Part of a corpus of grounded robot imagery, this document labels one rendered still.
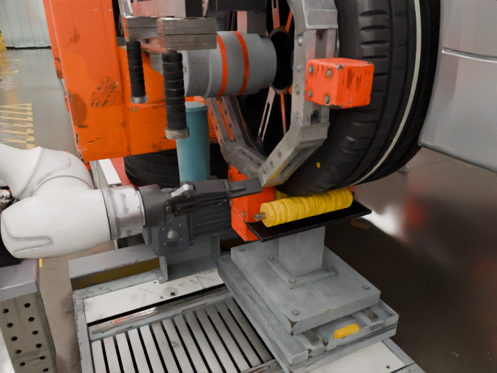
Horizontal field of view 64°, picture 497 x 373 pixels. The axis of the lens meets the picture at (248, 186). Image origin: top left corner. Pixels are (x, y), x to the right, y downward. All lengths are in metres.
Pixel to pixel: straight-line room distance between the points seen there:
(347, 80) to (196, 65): 0.33
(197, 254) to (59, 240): 0.94
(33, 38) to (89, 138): 12.48
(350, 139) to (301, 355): 0.58
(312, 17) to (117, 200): 0.44
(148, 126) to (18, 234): 0.77
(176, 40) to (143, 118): 0.68
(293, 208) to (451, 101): 0.44
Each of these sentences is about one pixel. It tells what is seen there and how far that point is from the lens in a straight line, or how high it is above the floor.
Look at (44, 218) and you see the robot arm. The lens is 0.68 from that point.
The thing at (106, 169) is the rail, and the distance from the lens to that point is 1.67.
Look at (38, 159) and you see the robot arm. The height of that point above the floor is 0.72.
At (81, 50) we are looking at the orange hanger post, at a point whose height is 0.86.
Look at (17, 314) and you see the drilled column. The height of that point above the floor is 0.24.
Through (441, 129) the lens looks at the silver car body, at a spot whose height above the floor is 0.79.
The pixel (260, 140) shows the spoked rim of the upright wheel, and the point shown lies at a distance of 1.12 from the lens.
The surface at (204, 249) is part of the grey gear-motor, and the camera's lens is 1.56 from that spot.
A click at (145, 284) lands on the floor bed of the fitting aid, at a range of 1.49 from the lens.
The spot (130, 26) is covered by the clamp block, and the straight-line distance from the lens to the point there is 1.02.
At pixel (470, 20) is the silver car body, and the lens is 0.69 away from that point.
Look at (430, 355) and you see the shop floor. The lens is 1.43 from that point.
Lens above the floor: 0.96
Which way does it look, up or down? 24 degrees down
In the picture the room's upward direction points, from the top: straight up
